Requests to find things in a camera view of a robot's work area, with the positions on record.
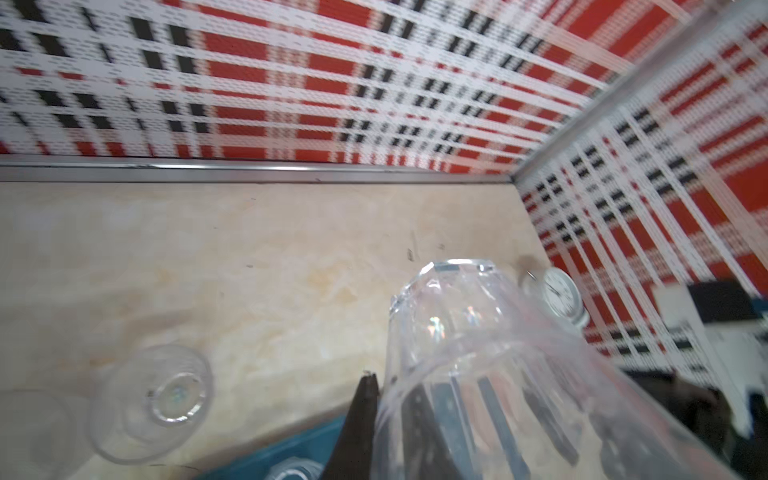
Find clear faceted cup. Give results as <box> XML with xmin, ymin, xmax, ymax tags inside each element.
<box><xmin>265</xmin><ymin>457</ymin><xmax>324</xmax><ymax>480</ymax></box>

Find white analog alarm clock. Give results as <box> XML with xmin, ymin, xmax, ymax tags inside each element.
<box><xmin>521</xmin><ymin>267</ymin><xmax>590</xmax><ymax>333</ymax></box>

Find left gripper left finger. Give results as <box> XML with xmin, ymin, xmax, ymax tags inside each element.
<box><xmin>321</xmin><ymin>373</ymin><xmax>380</xmax><ymax>480</ymax></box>

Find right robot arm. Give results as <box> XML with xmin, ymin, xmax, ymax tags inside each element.
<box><xmin>624</xmin><ymin>279</ymin><xmax>767</xmax><ymax>479</ymax></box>

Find clear cup beside frosted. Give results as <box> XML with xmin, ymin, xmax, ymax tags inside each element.
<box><xmin>86</xmin><ymin>344</ymin><xmax>215</xmax><ymax>465</ymax></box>

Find teal plastic tray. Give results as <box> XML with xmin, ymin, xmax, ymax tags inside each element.
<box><xmin>197</xmin><ymin>415</ymin><xmax>345</xmax><ymax>479</ymax></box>

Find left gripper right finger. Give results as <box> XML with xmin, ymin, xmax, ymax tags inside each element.
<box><xmin>401</xmin><ymin>385</ymin><xmax>462</xmax><ymax>480</ymax></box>

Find frosted clear plastic cup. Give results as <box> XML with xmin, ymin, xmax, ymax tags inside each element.
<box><xmin>1</xmin><ymin>390</ymin><xmax>93</xmax><ymax>479</ymax></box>

